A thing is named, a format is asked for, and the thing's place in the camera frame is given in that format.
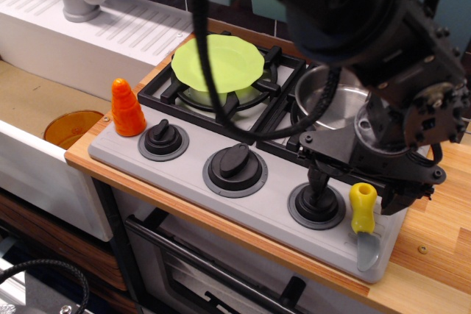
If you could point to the black left burner grate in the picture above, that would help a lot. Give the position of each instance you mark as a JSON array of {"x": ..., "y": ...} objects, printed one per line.
[{"x": 167, "y": 97}]

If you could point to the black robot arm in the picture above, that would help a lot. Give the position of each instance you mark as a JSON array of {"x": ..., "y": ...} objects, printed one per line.
[{"x": 418, "y": 93}]

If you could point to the yellow handled toy knife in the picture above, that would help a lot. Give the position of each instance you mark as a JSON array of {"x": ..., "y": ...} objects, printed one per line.
[{"x": 362, "y": 201}]

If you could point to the black burner grate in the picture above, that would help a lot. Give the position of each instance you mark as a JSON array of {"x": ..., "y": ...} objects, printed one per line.
[
  {"x": 167, "y": 97},
  {"x": 302, "y": 93}
]

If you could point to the black middle stove knob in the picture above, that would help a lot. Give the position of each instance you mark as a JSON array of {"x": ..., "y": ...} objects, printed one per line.
[{"x": 235, "y": 172}]

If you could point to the grey toy stove top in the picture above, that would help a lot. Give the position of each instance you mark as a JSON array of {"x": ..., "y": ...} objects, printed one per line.
[{"x": 264, "y": 211}]

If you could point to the orange toy carrot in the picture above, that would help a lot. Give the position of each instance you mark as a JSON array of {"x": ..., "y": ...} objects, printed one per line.
[{"x": 127, "y": 114}]

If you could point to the white toy sink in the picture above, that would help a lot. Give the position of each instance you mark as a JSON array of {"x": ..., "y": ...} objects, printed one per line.
[{"x": 51, "y": 66}]

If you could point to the toy oven door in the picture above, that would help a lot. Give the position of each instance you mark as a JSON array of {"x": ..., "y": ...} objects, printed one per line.
[{"x": 200, "y": 272}]

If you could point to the black left stove knob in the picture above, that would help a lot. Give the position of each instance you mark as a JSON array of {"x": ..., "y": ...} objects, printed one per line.
[{"x": 163, "y": 142}]

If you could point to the black right burner grate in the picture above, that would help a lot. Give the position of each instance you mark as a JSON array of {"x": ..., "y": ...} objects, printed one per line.
[{"x": 302, "y": 93}]

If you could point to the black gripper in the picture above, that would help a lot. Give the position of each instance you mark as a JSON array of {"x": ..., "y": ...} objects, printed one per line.
[{"x": 352, "y": 153}]

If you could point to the green plastic plate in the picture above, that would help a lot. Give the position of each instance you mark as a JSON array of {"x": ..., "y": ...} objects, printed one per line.
[{"x": 235, "y": 64}]

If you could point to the black right stove knob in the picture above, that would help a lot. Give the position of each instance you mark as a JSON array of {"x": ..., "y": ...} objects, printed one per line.
[{"x": 317, "y": 211}]

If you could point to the black stove knob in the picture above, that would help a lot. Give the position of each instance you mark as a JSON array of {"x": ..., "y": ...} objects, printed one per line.
[
  {"x": 235, "y": 172},
  {"x": 163, "y": 142},
  {"x": 317, "y": 211}
]

